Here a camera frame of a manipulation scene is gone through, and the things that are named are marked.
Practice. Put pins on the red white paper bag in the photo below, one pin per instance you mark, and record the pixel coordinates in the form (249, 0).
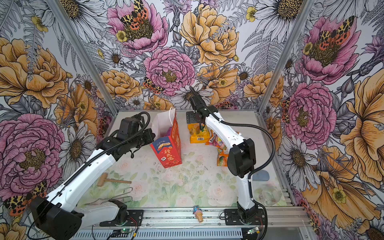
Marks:
(167, 148)

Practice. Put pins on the wooden toy mallet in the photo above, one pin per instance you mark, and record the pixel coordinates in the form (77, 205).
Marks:
(104, 179)

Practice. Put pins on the green circuit board right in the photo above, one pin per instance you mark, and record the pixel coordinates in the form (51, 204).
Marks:
(254, 230)

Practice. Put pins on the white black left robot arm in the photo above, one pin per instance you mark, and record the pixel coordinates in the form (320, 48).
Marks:
(57, 214)

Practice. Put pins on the green circuit board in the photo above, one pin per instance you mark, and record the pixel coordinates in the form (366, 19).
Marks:
(123, 233)
(254, 230)

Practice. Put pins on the aluminium rail frame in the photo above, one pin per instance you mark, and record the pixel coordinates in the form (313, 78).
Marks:
(283, 223)

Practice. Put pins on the metal wire tongs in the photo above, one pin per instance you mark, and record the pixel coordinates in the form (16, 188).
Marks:
(125, 197)

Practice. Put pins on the small ice cream toy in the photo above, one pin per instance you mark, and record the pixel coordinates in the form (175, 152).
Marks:
(198, 213)

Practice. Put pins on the colourful candy snack bag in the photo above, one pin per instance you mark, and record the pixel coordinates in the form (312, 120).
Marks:
(215, 141)

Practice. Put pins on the purple snack bag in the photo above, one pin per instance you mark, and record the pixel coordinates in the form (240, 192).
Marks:
(169, 131)

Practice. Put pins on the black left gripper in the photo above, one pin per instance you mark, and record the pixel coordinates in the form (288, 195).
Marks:
(150, 136)

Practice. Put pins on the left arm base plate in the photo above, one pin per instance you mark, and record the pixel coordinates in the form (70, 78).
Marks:
(131, 218)

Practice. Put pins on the clear plastic bowl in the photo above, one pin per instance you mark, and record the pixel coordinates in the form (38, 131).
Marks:
(268, 195)

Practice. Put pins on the yellow snack bag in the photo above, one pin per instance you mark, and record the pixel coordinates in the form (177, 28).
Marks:
(199, 133)

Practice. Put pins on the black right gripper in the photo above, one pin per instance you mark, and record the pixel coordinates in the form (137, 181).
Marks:
(190, 117)

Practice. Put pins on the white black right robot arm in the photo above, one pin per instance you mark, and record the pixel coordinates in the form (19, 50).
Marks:
(242, 155)

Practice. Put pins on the green circuit board left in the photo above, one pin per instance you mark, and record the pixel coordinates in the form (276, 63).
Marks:
(123, 233)

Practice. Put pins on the grey blue oval pad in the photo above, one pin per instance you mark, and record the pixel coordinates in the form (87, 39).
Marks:
(261, 176)

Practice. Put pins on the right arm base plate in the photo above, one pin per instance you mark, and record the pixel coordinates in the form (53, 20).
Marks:
(232, 218)

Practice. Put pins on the orange snack bag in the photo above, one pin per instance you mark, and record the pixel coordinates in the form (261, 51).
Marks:
(222, 157)

